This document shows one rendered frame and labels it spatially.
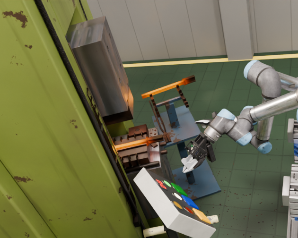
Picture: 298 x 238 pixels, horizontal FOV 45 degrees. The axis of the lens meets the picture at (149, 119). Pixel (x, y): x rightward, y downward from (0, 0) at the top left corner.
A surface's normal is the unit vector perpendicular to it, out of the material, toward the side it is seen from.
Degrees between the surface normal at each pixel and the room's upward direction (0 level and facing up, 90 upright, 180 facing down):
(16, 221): 90
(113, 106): 90
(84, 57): 90
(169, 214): 30
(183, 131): 0
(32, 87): 90
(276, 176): 0
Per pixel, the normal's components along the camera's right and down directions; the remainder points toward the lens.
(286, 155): -0.26, -0.77
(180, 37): -0.32, 0.64
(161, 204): -0.65, -0.43
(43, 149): 0.04, 0.60
